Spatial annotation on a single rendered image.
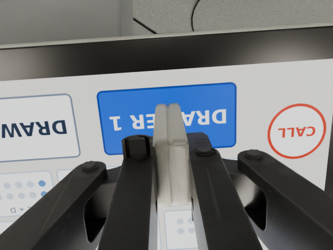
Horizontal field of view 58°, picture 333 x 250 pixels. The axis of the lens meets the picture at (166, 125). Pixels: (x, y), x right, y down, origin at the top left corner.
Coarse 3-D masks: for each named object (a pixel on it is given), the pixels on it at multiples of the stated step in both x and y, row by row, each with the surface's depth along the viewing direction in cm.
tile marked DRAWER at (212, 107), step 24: (96, 96) 20; (120, 96) 20; (144, 96) 20; (168, 96) 20; (192, 96) 20; (216, 96) 20; (120, 120) 21; (144, 120) 21; (192, 120) 21; (216, 120) 21; (120, 144) 21; (216, 144) 21
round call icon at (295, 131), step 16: (272, 112) 21; (288, 112) 21; (304, 112) 21; (320, 112) 21; (272, 128) 21; (288, 128) 21; (304, 128) 21; (320, 128) 21; (272, 144) 21; (288, 144) 21; (304, 144) 21; (320, 144) 21; (288, 160) 22
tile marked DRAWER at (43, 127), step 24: (24, 96) 20; (48, 96) 20; (72, 96) 20; (0, 120) 20; (24, 120) 20; (48, 120) 20; (72, 120) 20; (0, 144) 21; (24, 144) 21; (48, 144) 21; (72, 144) 21
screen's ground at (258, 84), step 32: (256, 64) 20; (288, 64) 20; (320, 64) 20; (0, 96) 20; (256, 96) 20; (288, 96) 20; (320, 96) 20; (96, 128) 21; (256, 128) 21; (64, 160) 21; (96, 160) 21; (320, 160) 22
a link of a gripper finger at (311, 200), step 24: (240, 168) 11; (264, 168) 10; (288, 168) 10; (264, 192) 10; (288, 192) 9; (312, 192) 9; (264, 216) 11; (288, 216) 9; (312, 216) 8; (264, 240) 10; (288, 240) 9; (312, 240) 8
